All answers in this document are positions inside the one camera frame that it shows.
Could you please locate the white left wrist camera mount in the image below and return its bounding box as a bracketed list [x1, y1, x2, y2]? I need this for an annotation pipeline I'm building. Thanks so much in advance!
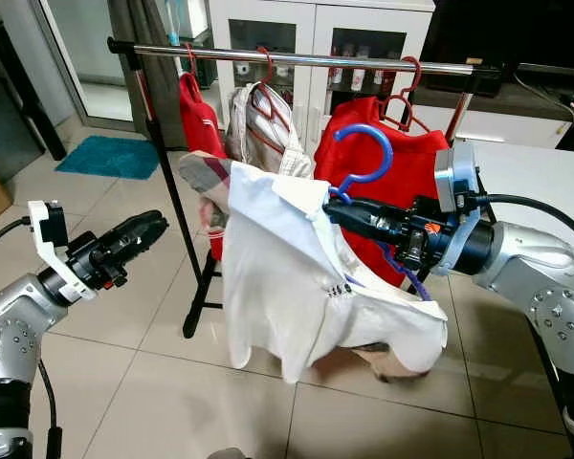
[29, 201, 98, 303]

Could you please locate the large white table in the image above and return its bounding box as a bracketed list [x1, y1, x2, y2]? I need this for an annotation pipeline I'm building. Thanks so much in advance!
[464, 142, 574, 242]

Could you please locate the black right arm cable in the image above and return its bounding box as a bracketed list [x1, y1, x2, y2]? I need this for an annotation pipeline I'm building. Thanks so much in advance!
[474, 193, 574, 251]

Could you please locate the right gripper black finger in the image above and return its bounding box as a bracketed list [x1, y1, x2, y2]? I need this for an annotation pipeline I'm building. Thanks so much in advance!
[327, 197, 403, 230]
[342, 220, 401, 248]

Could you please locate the white glass door cabinet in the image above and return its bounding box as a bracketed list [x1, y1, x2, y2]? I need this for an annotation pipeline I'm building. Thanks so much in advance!
[210, 0, 437, 127]

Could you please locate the beige white garment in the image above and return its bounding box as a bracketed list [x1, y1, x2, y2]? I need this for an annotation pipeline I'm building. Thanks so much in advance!
[177, 84, 318, 240]

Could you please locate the red sweater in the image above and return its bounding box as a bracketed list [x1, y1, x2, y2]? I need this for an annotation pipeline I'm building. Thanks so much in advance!
[313, 96, 452, 290]

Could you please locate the black television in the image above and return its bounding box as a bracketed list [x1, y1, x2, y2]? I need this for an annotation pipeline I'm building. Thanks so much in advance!
[421, 0, 574, 98]

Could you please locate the white low drawer unit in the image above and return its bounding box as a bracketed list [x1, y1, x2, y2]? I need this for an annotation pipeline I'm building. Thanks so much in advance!
[430, 105, 566, 150]

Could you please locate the red plastic hanger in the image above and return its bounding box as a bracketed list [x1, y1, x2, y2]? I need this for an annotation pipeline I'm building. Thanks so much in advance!
[180, 42, 200, 79]
[376, 55, 428, 132]
[249, 46, 295, 156]

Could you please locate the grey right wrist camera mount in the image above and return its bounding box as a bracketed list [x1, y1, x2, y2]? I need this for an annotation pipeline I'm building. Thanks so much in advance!
[433, 142, 485, 278]

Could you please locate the turquoise plastic hanger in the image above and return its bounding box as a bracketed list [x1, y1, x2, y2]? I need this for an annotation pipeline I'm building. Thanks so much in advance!
[166, 0, 188, 51]

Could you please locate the blue floor mat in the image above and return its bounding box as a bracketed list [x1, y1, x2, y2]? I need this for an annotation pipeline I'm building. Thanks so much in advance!
[55, 136, 163, 182]

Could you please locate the narrow red garment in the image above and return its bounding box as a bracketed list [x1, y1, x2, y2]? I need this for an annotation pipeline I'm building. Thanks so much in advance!
[177, 72, 230, 261]

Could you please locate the white shirt tan trim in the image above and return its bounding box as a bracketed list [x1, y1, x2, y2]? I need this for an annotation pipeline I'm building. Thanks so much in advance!
[220, 161, 450, 386]

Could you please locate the blue plastic hanger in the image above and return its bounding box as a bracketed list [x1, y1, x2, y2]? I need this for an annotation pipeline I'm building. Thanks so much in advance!
[325, 122, 432, 303]

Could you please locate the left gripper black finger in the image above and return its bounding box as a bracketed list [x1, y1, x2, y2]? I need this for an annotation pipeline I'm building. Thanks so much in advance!
[103, 210, 170, 257]
[115, 237, 164, 278]

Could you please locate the dark furniture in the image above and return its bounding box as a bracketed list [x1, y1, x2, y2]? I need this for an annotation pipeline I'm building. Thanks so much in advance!
[0, 19, 69, 185]

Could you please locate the dark grey curtain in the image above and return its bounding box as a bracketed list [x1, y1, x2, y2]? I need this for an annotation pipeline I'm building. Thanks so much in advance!
[110, 0, 184, 127]

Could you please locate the glass door white frame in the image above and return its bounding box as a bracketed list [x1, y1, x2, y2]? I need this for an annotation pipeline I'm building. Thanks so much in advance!
[38, 0, 141, 127]

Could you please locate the metal clothes rack black frame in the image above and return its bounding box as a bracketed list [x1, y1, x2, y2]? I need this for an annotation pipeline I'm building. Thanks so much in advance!
[107, 36, 504, 340]

